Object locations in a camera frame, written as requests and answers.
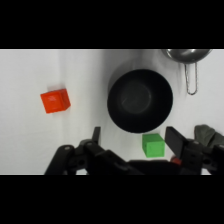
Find black bowl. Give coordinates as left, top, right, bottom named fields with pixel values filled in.
left=106, top=68, right=174, bottom=134

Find red cube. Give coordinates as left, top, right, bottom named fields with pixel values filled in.
left=39, top=88, right=72, bottom=115

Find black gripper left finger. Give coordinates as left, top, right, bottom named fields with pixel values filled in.
left=44, top=126, right=134, bottom=175

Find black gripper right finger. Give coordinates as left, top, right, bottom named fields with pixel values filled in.
left=165, top=125, right=224, bottom=175

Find green cube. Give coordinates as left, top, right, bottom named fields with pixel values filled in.
left=141, top=133, right=166, bottom=159

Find small steel saucepan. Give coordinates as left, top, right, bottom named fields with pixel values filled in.
left=161, top=49, right=213, bottom=97

